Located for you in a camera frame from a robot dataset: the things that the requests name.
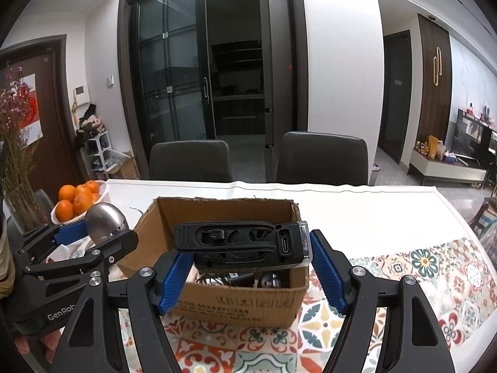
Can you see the person's left forearm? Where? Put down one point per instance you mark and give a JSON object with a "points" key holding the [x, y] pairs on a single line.
{"points": [[6, 264]]}

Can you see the orange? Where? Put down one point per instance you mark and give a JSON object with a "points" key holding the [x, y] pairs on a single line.
{"points": [[92, 186], [64, 209], [68, 193], [82, 203], [96, 198]]}

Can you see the wooden chair with cushion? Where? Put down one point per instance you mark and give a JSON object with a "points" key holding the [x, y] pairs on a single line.
{"points": [[483, 219]]}

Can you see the white plastic basket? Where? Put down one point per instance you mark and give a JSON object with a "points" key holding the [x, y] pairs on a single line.
{"points": [[105, 194]]}

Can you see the open cardboard carton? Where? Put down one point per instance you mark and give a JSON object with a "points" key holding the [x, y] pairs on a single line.
{"points": [[126, 169]]}

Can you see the dark grey dining chair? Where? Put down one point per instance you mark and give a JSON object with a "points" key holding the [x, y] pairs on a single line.
{"points": [[322, 159]]}

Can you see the small metal object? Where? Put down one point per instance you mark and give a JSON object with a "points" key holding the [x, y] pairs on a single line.
{"points": [[268, 280]]}

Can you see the brown cardboard box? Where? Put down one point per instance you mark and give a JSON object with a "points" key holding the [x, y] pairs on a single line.
{"points": [[233, 307]]}

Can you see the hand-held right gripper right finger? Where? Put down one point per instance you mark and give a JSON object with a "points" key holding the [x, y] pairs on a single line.
{"points": [[326, 276]]}

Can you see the blue tissue box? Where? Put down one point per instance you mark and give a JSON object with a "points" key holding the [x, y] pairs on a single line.
{"points": [[451, 156]]}

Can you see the dark interior door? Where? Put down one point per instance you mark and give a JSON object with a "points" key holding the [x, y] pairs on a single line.
{"points": [[396, 97]]}

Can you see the yellow gift box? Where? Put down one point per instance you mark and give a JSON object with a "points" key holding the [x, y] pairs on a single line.
{"points": [[433, 145]]}

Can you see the black clip-on flashlight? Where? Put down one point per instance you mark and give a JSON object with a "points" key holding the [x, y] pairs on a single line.
{"points": [[240, 241]]}

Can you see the brown entrance door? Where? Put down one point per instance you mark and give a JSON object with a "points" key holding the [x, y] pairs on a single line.
{"points": [[54, 105]]}

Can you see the black sliding glass door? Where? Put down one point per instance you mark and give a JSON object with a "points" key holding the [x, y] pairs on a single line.
{"points": [[171, 85]]}

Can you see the white shoe rack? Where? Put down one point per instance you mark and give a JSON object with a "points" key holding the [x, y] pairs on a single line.
{"points": [[97, 151]]}

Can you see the dried flower bunch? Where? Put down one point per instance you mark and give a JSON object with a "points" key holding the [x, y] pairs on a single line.
{"points": [[15, 155]]}

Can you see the grey chair back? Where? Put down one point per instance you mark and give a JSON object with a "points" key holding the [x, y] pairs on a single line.
{"points": [[190, 161]]}

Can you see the person's left hand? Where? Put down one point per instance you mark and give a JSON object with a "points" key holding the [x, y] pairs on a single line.
{"points": [[39, 344]]}

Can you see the black television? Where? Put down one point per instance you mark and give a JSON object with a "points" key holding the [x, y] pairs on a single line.
{"points": [[473, 136]]}

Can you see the pile of bags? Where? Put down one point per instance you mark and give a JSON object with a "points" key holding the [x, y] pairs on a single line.
{"points": [[91, 120]]}

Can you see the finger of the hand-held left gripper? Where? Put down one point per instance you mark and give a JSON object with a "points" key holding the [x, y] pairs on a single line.
{"points": [[72, 232], [97, 254]]}

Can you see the red and white poster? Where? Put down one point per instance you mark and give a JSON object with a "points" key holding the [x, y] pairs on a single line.
{"points": [[33, 116]]}

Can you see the white television cabinet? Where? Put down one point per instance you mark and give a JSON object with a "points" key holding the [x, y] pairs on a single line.
{"points": [[446, 171]]}

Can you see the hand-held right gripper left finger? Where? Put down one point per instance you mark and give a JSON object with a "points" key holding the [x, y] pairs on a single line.
{"points": [[174, 283]]}

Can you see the silver egg-shaped gadget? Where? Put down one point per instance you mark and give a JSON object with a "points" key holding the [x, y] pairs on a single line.
{"points": [[105, 219]]}

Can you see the white intercom panel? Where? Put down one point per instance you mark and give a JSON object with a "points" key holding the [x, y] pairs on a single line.
{"points": [[81, 95]]}

